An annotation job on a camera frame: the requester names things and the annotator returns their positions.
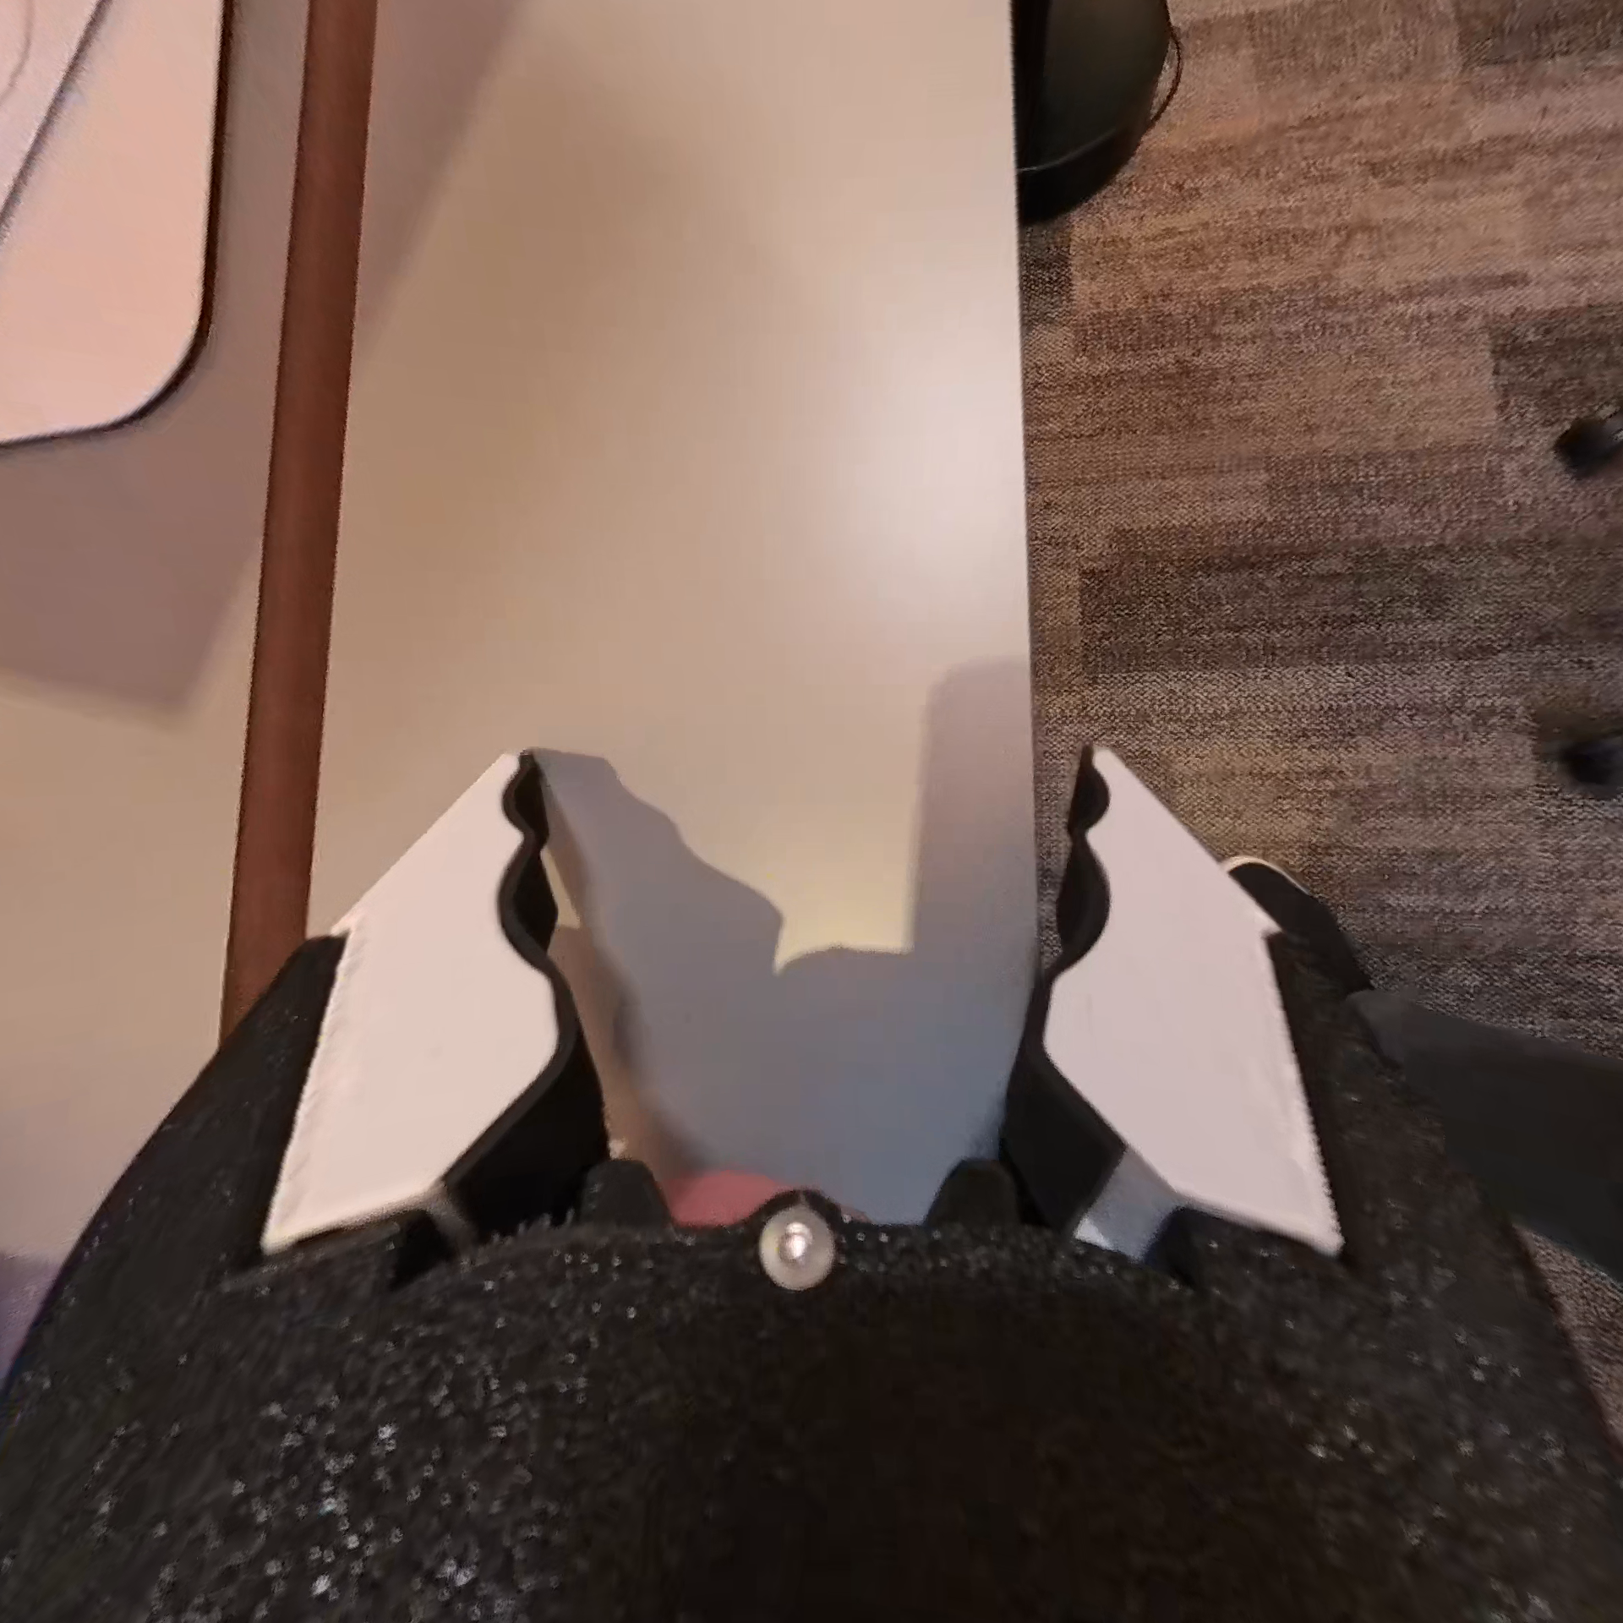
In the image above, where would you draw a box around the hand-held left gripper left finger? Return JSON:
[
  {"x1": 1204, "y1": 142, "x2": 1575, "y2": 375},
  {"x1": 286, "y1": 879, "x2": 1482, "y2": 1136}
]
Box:
[{"x1": 259, "y1": 748, "x2": 585, "y2": 1259}]

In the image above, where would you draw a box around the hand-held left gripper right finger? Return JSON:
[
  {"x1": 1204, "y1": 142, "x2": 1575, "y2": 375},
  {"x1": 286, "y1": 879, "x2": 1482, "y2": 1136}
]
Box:
[{"x1": 1032, "y1": 746, "x2": 1345, "y2": 1263}]

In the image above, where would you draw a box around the person's dark shoe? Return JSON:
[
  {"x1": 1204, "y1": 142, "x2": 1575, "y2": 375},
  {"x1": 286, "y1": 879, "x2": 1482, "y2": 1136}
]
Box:
[{"x1": 1220, "y1": 855, "x2": 1376, "y2": 1004}]

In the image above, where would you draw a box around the round stand base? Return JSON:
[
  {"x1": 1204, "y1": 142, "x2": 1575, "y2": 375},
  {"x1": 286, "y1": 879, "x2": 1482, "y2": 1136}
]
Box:
[{"x1": 1011, "y1": 0, "x2": 1169, "y2": 226}]

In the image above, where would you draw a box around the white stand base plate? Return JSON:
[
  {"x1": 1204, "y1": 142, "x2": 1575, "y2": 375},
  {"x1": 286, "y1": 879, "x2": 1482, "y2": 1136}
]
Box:
[{"x1": 0, "y1": 0, "x2": 230, "y2": 447}]

